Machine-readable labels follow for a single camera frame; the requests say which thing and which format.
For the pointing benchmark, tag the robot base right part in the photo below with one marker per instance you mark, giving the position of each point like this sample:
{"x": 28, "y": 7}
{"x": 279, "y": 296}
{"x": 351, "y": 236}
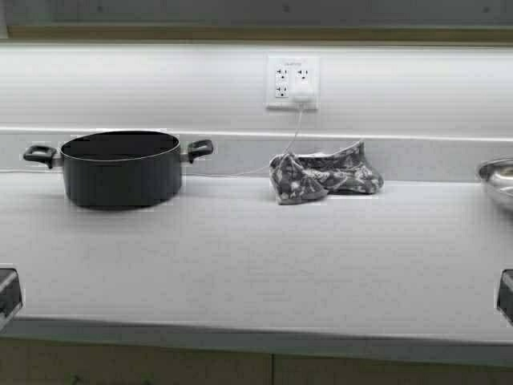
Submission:
{"x": 504, "y": 301}

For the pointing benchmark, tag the robot base left part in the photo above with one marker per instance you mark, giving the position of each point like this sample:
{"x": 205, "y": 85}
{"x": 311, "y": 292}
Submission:
{"x": 11, "y": 295}

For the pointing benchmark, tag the black cooking pot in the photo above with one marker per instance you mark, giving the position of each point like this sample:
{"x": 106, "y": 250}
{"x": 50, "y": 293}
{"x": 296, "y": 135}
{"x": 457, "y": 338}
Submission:
{"x": 120, "y": 170}

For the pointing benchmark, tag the grey patterned cloth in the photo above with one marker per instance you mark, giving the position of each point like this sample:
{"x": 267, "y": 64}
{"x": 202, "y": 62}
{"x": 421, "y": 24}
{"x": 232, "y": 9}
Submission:
{"x": 299, "y": 178}

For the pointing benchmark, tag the middle wooden drawer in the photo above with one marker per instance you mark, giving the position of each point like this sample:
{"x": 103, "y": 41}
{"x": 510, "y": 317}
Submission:
{"x": 288, "y": 369}

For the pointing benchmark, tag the wooden drawer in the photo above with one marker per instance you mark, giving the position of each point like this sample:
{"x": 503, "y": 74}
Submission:
{"x": 39, "y": 362}
{"x": 288, "y": 369}

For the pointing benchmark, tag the steel bowl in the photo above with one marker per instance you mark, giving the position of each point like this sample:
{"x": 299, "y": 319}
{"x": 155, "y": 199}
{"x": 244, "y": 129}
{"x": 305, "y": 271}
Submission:
{"x": 495, "y": 176}

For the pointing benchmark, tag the left wooden drawer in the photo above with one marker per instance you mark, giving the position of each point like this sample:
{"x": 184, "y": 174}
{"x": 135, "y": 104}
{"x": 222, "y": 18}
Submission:
{"x": 39, "y": 362}

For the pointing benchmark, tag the white wall outlet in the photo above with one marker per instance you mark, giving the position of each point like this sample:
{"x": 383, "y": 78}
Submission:
{"x": 292, "y": 82}

